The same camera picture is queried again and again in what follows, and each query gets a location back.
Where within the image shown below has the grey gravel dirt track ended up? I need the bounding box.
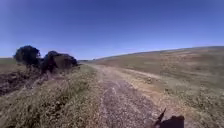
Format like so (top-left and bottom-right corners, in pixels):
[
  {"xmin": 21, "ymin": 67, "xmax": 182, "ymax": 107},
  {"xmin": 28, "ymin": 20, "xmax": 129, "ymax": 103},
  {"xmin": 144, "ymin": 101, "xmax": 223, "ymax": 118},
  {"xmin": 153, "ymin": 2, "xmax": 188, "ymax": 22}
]
[{"xmin": 89, "ymin": 63, "xmax": 202, "ymax": 128}]

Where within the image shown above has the dark clump of trees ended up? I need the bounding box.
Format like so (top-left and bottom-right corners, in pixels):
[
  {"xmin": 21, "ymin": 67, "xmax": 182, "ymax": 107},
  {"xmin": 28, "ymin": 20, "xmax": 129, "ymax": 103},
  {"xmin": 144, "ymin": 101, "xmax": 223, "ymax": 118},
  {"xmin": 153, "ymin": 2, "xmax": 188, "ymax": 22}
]
[{"xmin": 40, "ymin": 50, "xmax": 79, "ymax": 74}]

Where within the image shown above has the dry grass field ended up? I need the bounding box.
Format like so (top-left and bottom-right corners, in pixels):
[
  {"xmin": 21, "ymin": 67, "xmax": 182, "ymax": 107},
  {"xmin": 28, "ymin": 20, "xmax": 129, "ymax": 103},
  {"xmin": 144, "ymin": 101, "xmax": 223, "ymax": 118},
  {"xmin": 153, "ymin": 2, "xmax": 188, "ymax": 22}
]
[{"xmin": 0, "ymin": 57, "xmax": 105, "ymax": 128}]

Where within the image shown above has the dry grassy hillside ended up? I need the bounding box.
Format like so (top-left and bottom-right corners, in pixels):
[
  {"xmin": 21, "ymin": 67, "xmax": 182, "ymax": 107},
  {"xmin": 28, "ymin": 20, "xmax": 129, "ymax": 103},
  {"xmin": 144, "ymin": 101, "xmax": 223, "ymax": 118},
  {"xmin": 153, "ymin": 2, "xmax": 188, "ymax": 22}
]
[{"xmin": 89, "ymin": 45, "xmax": 224, "ymax": 128}]

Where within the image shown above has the dark bare soil patch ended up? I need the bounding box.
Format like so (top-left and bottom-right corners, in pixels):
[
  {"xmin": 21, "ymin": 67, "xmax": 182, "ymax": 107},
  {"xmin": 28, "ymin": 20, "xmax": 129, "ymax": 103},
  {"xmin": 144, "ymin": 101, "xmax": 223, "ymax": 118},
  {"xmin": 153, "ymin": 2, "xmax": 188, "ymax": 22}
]
[{"xmin": 0, "ymin": 68, "xmax": 42, "ymax": 98}]

